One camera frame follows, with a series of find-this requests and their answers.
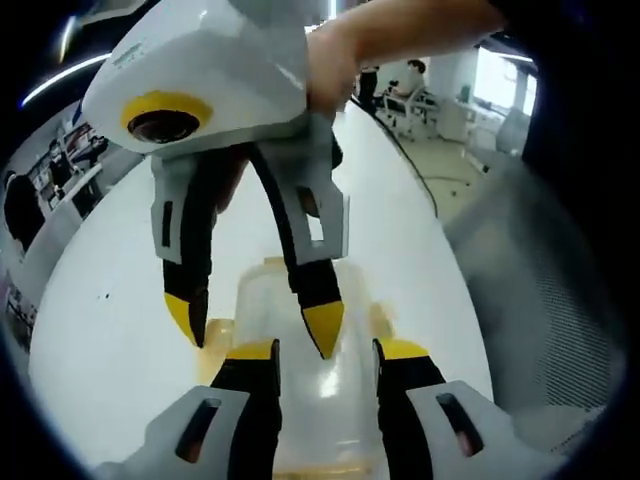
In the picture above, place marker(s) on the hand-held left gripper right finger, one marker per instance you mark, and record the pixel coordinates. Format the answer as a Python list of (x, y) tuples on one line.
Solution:
[(410, 400)]

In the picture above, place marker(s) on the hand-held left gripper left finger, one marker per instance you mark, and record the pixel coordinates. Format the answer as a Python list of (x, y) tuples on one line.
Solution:
[(250, 400)]

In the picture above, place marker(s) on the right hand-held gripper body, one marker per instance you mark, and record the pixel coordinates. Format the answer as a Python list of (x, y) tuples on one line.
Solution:
[(225, 65)]

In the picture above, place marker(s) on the clear container with plastic buckles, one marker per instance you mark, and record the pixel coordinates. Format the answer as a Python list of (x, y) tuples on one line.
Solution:
[(325, 400)]

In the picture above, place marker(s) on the person's right hand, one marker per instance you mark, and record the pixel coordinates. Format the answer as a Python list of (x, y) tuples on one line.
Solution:
[(332, 70)]

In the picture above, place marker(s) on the grey mesh office chair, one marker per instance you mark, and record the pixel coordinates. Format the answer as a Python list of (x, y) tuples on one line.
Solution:
[(540, 300)]

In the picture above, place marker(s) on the ceiling light strip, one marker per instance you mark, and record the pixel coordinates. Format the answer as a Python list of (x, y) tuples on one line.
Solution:
[(60, 80)]

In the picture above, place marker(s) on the white office chair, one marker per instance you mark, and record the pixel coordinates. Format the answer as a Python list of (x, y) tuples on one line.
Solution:
[(415, 107)]

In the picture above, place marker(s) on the person's black shirt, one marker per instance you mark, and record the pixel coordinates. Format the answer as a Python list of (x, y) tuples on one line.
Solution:
[(575, 60)]

